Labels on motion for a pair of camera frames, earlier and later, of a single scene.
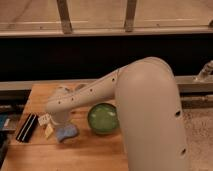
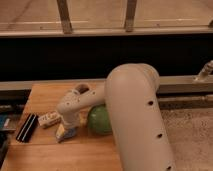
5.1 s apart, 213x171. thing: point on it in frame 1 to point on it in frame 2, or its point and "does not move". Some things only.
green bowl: [103, 118] does not move
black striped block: [25, 130] does not move
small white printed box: [44, 119] does not move
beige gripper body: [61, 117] to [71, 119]
